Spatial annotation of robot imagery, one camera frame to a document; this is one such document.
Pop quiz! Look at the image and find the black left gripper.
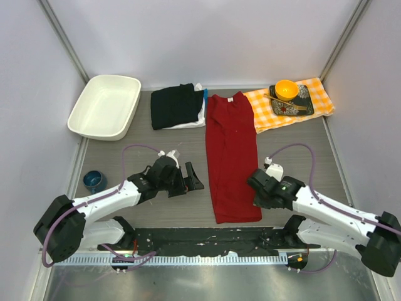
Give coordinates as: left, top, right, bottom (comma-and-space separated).
158, 162, 204, 198

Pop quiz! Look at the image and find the red t-shirt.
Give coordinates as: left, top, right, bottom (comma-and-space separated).
206, 92, 262, 224

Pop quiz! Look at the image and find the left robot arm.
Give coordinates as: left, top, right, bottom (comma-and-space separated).
33, 154, 204, 263

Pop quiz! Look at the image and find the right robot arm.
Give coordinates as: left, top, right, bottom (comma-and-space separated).
247, 169, 400, 277

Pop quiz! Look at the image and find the folded white t-shirt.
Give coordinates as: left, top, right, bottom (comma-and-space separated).
164, 83, 206, 130

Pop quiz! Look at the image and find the yellow checkered cloth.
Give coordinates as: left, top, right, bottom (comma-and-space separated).
244, 78, 335, 134

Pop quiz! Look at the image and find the folded black t-shirt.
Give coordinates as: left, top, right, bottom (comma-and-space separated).
150, 83, 203, 130

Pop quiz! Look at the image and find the black floral plate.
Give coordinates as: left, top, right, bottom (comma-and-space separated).
269, 85, 315, 117

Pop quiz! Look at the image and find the wooden chopstick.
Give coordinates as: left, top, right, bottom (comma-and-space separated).
264, 93, 308, 110

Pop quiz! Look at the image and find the folded blue t-shirt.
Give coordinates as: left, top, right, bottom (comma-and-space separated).
203, 88, 208, 107

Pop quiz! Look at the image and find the blue ceramic mug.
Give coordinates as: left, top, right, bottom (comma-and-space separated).
83, 171, 107, 194

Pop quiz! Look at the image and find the orange bowl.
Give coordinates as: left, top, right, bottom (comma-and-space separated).
274, 80, 299, 101

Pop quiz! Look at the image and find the white rectangular tray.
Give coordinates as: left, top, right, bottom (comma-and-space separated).
67, 75, 142, 141

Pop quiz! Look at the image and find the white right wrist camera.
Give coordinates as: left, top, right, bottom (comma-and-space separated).
264, 157, 284, 182

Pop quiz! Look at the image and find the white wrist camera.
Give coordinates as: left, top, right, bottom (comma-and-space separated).
264, 157, 284, 182
158, 149, 180, 165

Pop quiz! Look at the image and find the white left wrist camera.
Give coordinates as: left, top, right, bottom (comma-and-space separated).
158, 149, 180, 165

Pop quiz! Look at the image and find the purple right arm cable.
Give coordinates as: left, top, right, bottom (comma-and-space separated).
264, 143, 401, 274

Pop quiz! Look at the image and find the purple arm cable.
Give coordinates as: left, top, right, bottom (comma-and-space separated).
42, 143, 165, 272
264, 143, 401, 274

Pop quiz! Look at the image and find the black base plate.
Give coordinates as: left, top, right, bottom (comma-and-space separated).
111, 227, 320, 257

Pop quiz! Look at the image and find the perforated cable rail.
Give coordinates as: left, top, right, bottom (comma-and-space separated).
55, 252, 288, 267

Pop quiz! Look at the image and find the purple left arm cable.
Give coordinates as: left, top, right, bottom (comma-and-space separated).
42, 143, 165, 272

